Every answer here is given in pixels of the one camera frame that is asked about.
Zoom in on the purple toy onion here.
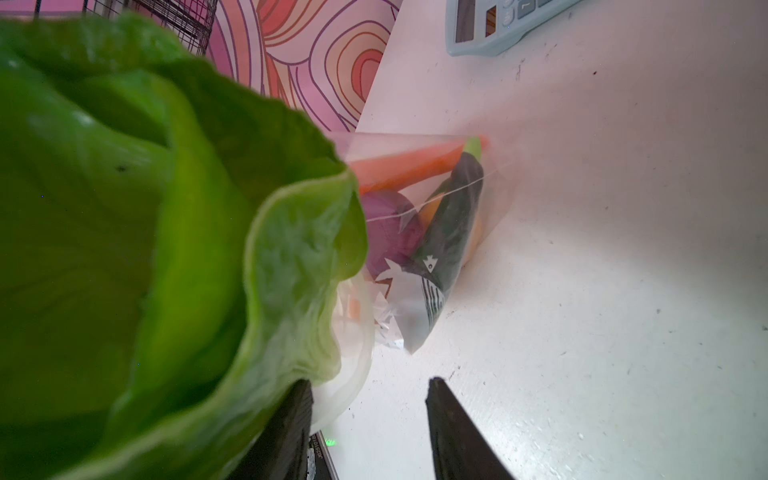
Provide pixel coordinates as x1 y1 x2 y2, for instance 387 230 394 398
361 190 425 279

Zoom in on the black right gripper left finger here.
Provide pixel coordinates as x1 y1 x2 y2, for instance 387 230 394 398
228 380 313 480

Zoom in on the black wire basket left wall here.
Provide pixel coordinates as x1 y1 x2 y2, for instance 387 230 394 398
17 0 219 55

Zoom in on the clear zip top bag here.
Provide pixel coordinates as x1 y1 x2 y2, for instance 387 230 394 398
310 132 518 433

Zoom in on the dark green toy cucumber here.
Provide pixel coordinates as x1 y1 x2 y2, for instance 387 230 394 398
397 152 484 351

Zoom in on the toy napa cabbage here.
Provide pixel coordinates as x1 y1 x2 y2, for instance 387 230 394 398
1 14 367 479

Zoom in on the orange toy carrot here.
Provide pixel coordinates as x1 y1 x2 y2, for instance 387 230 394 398
350 135 490 194

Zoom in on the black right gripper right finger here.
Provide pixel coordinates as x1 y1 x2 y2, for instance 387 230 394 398
426 377 514 480

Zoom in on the light blue calculator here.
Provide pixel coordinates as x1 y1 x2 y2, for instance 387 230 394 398
445 0 580 57

